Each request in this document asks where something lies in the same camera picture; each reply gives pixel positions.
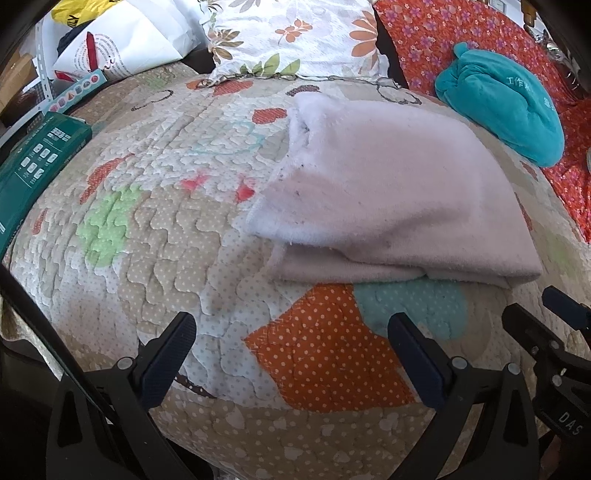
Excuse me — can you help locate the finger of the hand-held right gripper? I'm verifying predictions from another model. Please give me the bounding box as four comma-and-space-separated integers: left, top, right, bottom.
502, 302, 561, 365
542, 286, 591, 330

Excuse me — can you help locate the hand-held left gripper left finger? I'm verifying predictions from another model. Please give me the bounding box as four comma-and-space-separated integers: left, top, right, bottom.
44, 312, 218, 480

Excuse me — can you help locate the teal plush cloth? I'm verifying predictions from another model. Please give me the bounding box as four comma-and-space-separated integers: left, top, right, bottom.
434, 42, 565, 168

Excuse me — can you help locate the patchwork quilted blanket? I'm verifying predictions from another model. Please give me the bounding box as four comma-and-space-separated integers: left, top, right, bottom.
4, 60, 585, 480

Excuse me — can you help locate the green cardboard box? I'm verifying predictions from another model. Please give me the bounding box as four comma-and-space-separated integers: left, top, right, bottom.
0, 112, 93, 259

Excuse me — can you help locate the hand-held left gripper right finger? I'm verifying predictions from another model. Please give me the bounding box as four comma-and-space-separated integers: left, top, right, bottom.
387, 312, 541, 480

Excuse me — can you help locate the yellow plastic bag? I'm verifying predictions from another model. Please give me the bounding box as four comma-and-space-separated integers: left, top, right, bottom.
51, 0, 125, 21

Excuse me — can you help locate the colourful printed flat box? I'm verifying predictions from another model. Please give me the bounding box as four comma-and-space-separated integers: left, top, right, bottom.
48, 69, 109, 114

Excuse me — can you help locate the pink sweater with brown hem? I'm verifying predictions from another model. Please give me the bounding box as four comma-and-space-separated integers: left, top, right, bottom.
245, 92, 543, 289

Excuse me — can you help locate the white plastic bag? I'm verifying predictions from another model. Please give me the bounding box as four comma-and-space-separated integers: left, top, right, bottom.
51, 0, 208, 84

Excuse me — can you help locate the floral print pillow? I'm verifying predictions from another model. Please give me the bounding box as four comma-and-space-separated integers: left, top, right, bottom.
198, 0, 393, 86

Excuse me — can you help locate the red floral blanket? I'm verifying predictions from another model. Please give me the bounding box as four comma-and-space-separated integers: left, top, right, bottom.
372, 0, 591, 243

